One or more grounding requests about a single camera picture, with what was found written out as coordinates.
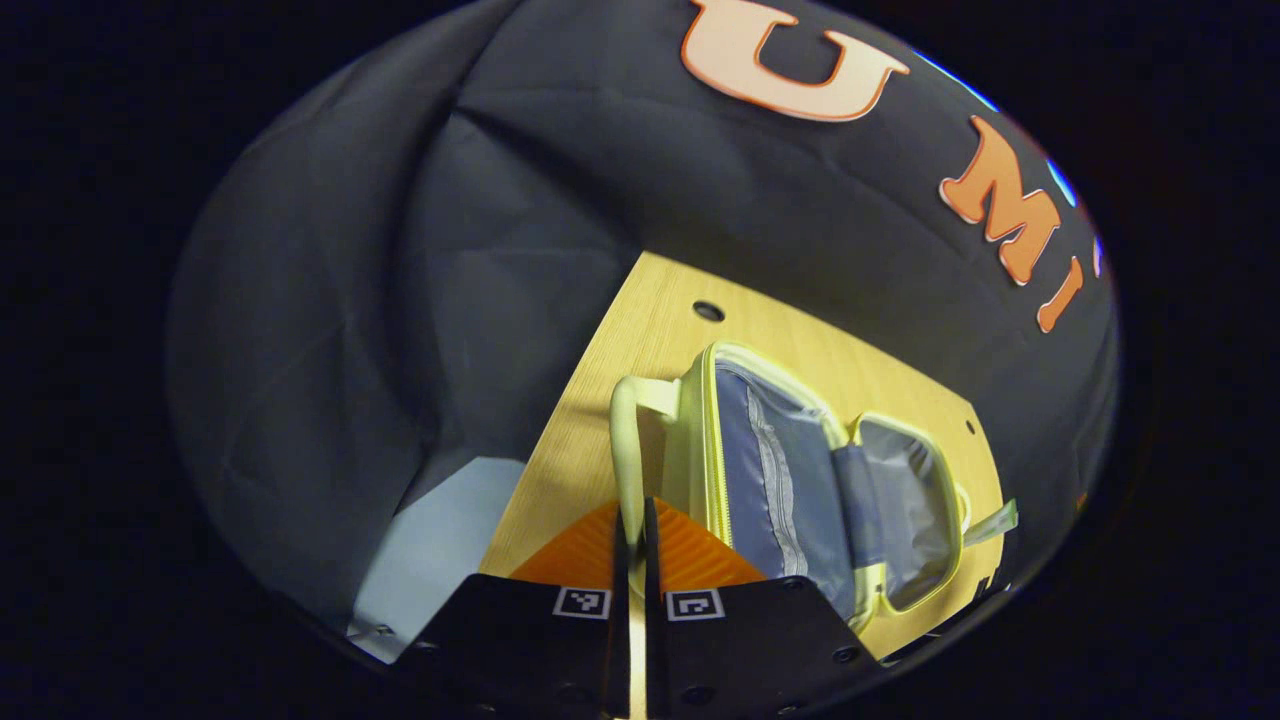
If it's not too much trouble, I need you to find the pale yellow suitcase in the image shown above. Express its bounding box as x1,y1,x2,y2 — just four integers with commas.
609,340,971,634

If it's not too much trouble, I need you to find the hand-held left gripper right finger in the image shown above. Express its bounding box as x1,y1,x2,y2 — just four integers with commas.
640,497,887,720

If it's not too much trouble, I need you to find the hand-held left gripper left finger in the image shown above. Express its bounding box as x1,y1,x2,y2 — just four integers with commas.
400,497,635,720

